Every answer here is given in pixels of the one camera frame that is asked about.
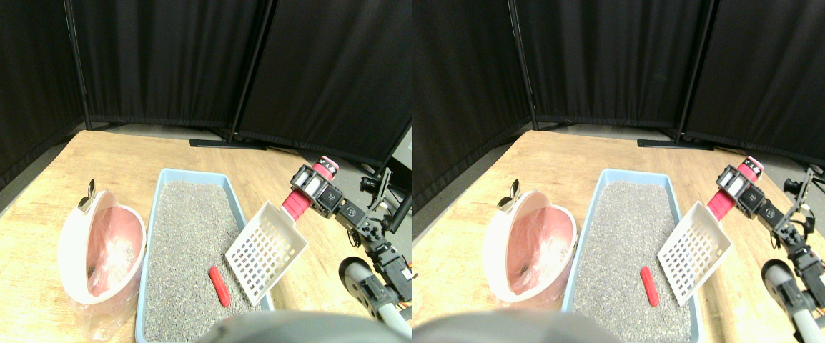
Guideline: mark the red lump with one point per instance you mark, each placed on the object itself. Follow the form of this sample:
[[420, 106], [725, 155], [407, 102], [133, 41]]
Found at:
[[650, 286], [219, 286]]

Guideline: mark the black curtain stand pole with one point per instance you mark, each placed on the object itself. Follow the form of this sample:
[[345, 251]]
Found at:
[[252, 68], [695, 68], [77, 64], [523, 64]]

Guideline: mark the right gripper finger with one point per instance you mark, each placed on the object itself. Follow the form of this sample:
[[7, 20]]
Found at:
[[307, 180], [734, 179]]

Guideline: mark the blue litter tray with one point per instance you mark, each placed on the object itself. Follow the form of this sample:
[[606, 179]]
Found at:
[[602, 257], [176, 257]]

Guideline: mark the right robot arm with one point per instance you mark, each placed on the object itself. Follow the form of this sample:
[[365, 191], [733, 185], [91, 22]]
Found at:
[[387, 261], [816, 275]]

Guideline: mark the white bin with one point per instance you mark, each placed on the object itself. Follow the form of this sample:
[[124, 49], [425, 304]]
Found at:
[[69, 250], [495, 250]]

